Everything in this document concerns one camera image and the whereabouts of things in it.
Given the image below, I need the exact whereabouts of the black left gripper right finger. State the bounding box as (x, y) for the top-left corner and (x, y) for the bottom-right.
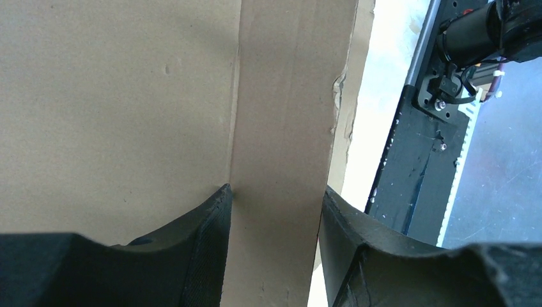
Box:
(319, 188), (541, 306)

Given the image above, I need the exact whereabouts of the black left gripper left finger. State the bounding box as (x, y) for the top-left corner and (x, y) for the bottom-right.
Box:
(1, 184), (232, 306)

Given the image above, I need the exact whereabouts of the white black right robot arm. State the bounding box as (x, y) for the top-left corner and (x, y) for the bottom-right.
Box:
(435, 1), (541, 68)

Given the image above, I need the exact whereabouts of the large cardboard box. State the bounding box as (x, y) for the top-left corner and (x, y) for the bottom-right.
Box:
(1, 1), (375, 306)

